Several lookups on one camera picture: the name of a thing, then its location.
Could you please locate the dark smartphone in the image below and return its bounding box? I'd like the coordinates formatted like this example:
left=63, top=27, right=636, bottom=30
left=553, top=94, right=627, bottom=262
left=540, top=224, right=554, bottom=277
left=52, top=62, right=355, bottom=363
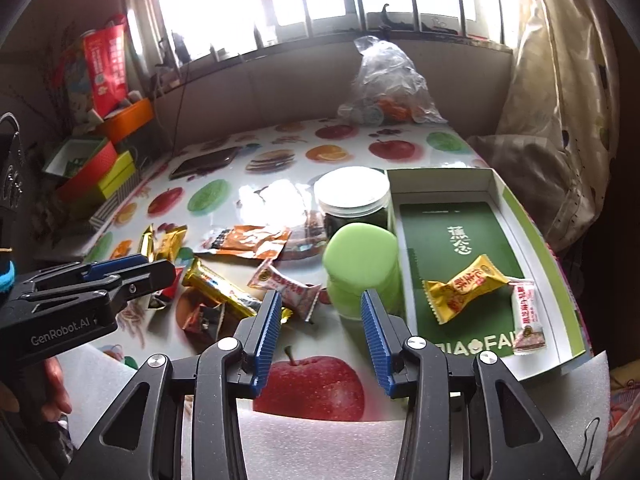
left=168, top=146, right=242, bottom=181

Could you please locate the yellow-green box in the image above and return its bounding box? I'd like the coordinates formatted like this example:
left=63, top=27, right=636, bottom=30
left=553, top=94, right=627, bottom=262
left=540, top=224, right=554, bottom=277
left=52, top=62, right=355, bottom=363
left=97, top=151, right=137, bottom=199

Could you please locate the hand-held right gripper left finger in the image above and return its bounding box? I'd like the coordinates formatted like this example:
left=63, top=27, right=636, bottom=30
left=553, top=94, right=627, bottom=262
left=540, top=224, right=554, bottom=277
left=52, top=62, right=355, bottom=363
left=62, top=289, right=283, bottom=480

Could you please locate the white foam sheet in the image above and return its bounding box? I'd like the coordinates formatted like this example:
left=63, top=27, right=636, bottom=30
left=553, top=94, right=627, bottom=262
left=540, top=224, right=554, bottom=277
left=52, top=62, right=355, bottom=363
left=64, top=344, right=614, bottom=480

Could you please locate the striped box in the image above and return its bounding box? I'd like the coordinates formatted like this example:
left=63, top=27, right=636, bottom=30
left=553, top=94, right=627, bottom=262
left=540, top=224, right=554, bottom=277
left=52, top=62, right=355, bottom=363
left=89, top=170, right=147, bottom=232

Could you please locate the clear jar with dark contents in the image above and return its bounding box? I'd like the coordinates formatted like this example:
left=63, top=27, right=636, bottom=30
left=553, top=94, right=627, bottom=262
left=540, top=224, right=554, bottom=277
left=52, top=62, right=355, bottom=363
left=313, top=167, right=392, bottom=242

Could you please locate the red box white inside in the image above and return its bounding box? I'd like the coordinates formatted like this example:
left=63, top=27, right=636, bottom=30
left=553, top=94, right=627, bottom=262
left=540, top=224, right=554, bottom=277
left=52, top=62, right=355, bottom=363
left=42, top=136, right=119, bottom=202

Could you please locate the black zipper bag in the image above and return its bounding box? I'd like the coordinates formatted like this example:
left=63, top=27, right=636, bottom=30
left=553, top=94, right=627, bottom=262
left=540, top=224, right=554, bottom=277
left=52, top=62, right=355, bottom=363
left=0, top=112, right=27, bottom=242

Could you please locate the small gold snack packet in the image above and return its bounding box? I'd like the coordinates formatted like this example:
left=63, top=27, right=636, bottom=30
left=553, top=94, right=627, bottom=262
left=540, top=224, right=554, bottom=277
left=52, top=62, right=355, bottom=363
left=154, top=227, right=189, bottom=264

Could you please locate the fruit printed table cover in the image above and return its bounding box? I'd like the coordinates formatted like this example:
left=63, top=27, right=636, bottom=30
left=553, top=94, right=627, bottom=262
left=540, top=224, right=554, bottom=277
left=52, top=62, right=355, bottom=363
left=84, top=117, right=592, bottom=424

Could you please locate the black binder clip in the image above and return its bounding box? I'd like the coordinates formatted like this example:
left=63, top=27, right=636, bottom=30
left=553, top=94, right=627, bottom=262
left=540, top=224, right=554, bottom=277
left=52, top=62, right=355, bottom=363
left=574, top=416, right=604, bottom=480

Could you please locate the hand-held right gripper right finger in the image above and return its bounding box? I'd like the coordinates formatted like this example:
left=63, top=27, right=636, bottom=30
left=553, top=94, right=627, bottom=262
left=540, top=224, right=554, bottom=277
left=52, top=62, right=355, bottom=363
left=361, top=289, right=583, bottom=480

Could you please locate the orange and white snack packet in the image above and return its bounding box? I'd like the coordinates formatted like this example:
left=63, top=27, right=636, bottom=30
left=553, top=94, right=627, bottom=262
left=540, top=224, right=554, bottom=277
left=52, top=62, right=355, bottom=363
left=194, top=224, right=293, bottom=261

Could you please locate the thin black cable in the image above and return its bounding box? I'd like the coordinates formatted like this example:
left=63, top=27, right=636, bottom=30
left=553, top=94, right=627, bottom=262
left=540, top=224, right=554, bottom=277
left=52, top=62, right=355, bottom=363
left=171, top=66, right=192, bottom=157

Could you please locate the cream patterned curtain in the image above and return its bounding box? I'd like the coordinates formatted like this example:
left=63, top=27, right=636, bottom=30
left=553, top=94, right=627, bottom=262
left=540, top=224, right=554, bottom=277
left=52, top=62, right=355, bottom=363
left=514, top=0, right=624, bottom=257

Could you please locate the small red snack packet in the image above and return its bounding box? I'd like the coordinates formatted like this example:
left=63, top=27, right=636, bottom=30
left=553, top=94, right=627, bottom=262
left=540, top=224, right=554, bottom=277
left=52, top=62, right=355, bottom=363
left=181, top=304, right=227, bottom=337

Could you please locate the yellow candy packet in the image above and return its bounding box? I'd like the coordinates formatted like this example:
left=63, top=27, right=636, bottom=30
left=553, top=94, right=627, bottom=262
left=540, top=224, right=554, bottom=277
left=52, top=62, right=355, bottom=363
left=423, top=254, right=509, bottom=326

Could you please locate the red paper bag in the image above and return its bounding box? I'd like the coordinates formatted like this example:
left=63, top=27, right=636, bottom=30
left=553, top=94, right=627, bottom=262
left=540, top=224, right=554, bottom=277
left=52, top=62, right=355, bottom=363
left=81, top=16, right=134, bottom=117

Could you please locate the white candy packet black print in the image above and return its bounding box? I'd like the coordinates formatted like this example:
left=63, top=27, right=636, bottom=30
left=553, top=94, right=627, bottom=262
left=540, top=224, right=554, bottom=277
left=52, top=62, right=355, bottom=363
left=248, top=259, right=322, bottom=322

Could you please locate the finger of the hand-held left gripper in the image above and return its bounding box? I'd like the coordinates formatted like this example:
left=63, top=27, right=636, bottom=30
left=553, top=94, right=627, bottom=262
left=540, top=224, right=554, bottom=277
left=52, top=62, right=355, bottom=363
left=30, top=260, right=177, bottom=317
left=12, top=254, right=153, bottom=292

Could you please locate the light green plastic container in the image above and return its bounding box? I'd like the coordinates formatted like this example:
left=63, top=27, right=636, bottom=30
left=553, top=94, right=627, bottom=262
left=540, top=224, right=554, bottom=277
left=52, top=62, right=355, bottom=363
left=322, top=223, right=404, bottom=319

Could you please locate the white candy packet red end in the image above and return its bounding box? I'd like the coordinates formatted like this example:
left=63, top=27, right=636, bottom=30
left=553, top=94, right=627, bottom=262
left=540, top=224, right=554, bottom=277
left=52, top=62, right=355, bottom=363
left=509, top=281, right=547, bottom=357

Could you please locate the pink patterned cloth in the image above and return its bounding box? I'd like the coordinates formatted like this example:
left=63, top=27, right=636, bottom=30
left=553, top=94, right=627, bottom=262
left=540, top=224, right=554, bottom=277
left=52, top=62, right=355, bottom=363
left=606, top=379, right=640, bottom=442

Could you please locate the person's left hand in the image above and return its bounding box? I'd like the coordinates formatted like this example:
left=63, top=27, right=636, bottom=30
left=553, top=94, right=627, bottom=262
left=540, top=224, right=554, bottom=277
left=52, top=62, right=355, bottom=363
left=41, top=356, right=73, bottom=414

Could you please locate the clear plastic bag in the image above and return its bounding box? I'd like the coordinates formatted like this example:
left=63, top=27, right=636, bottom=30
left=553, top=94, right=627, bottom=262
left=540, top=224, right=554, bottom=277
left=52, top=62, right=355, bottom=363
left=337, top=35, right=449, bottom=127

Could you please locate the orange box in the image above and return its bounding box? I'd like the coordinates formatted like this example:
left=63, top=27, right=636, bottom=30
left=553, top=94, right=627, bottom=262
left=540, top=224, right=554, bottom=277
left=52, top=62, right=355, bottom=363
left=96, top=97, right=155, bottom=144

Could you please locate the barred window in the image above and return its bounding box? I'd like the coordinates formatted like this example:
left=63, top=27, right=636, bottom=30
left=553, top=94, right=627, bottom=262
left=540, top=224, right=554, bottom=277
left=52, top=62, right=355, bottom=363
left=124, top=0, right=527, bottom=57

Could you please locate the illustrated paper bag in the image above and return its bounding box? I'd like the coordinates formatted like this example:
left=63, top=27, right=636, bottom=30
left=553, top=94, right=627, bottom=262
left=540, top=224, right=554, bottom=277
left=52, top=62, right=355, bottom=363
left=59, top=39, right=97, bottom=127

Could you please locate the green and white cardboard box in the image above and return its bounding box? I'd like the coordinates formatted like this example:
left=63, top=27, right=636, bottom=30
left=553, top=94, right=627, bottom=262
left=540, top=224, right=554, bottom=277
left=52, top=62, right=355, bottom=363
left=386, top=166, right=592, bottom=377

